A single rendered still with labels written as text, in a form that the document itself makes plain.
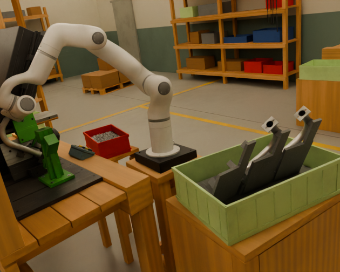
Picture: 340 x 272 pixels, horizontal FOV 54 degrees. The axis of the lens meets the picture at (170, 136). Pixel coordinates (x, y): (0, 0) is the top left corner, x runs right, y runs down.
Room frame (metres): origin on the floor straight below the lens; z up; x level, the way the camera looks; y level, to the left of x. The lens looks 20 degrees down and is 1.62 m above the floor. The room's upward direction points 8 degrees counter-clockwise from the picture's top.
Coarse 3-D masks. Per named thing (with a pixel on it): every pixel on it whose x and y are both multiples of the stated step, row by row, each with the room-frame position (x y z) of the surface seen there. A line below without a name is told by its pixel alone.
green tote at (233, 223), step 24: (240, 144) 1.52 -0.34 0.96; (264, 144) 1.58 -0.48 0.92; (192, 168) 1.40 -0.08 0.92; (216, 168) 1.45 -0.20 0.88; (312, 168) 1.38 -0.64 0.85; (336, 168) 1.22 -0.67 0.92; (192, 192) 1.21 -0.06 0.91; (264, 192) 1.06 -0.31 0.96; (288, 192) 1.11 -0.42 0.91; (312, 192) 1.17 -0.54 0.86; (336, 192) 1.22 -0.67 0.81; (216, 216) 1.06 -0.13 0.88; (240, 216) 1.02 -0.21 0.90; (264, 216) 1.06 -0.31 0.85; (288, 216) 1.11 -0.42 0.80; (240, 240) 1.02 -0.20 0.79
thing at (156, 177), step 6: (198, 156) 1.69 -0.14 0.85; (126, 162) 1.75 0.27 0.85; (132, 162) 1.73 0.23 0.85; (138, 162) 1.72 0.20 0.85; (132, 168) 1.69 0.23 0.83; (138, 168) 1.64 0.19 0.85; (144, 168) 1.63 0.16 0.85; (150, 168) 1.62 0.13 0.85; (150, 174) 1.55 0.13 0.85; (156, 174) 1.54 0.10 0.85; (162, 174) 1.53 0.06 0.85; (168, 174) 1.53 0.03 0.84; (150, 180) 1.55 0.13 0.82; (156, 180) 1.50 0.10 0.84; (162, 180) 1.51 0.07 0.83; (168, 180) 1.53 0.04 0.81
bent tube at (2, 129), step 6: (6, 120) 1.65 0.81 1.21; (0, 126) 1.63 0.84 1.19; (0, 132) 1.62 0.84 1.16; (6, 138) 1.62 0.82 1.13; (6, 144) 1.61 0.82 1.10; (12, 144) 1.62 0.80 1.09; (18, 144) 1.64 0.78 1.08; (24, 150) 1.64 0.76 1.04; (30, 150) 1.65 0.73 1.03; (36, 150) 1.68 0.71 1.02; (36, 156) 1.67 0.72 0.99
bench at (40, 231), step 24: (96, 192) 1.38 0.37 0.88; (120, 192) 1.35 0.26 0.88; (48, 216) 1.23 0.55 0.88; (72, 216) 1.20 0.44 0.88; (96, 216) 1.32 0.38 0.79; (144, 216) 1.39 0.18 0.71; (24, 240) 1.08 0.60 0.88; (48, 240) 1.10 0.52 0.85; (144, 240) 1.38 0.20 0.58; (0, 264) 1.03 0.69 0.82; (24, 264) 1.09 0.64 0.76; (144, 264) 1.41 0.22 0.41
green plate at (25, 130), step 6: (30, 114) 1.77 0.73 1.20; (24, 120) 1.74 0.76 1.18; (30, 120) 1.75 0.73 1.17; (12, 126) 1.76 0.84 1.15; (18, 126) 1.71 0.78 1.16; (24, 126) 1.72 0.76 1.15; (30, 126) 1.74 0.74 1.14; (36, 126) 1.76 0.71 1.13; (18, 132) 1.69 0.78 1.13; (24, 132) 1.71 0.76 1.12; (30, 132) 1.73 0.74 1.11; (18, 138) 1.68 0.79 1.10; (24, 138) 1.70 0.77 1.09; (30, 138) 1.71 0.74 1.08
